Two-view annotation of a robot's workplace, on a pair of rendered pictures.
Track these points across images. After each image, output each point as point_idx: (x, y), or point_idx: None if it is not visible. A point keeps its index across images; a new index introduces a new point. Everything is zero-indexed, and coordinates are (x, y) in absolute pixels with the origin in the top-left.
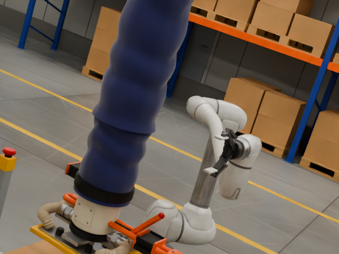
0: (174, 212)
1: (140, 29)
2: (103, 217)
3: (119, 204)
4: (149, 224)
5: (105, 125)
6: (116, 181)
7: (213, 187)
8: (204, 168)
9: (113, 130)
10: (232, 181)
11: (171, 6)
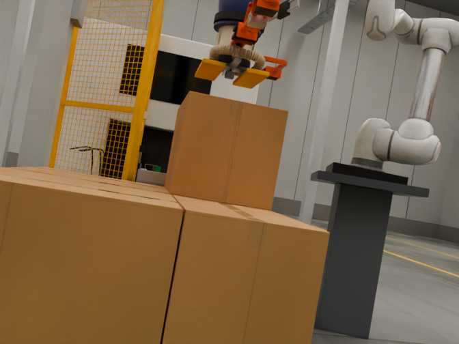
0: (381, 123)
1: None
2: (226, 37)
3: (235, 21)
4: (245, 18)
5: None
6: (229, 1)
7: (429, 99)
8: (416, 82)
9: None
10: (369, 12)
11: None
